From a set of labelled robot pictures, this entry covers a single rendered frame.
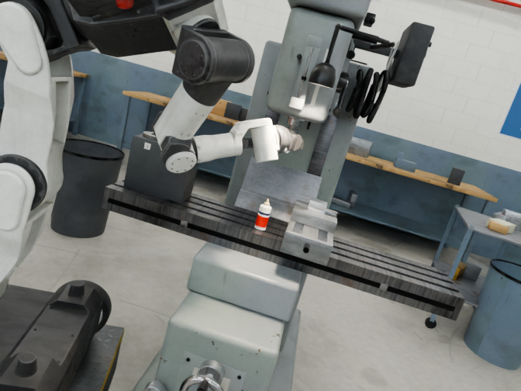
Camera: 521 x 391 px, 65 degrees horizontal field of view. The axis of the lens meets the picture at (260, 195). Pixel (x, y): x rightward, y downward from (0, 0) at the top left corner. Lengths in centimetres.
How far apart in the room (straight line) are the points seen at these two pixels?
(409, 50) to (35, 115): 121
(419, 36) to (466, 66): 423
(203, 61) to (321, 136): 101
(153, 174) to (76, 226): 179
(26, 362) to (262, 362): 57
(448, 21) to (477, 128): 136
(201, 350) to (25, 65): 82
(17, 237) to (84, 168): 195
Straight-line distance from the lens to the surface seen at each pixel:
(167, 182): 147
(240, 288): 129
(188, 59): 86
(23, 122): 108
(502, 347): 337
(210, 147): 109
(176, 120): 97
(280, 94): 131
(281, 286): 127
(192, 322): 120
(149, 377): 180
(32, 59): 102
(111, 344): 161
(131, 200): 147
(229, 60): 87
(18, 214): 109
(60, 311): 141
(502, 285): 325
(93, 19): 95
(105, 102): 639
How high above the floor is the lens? 138
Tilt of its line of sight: 15 degrees down
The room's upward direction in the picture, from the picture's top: 16 degrees clockwise
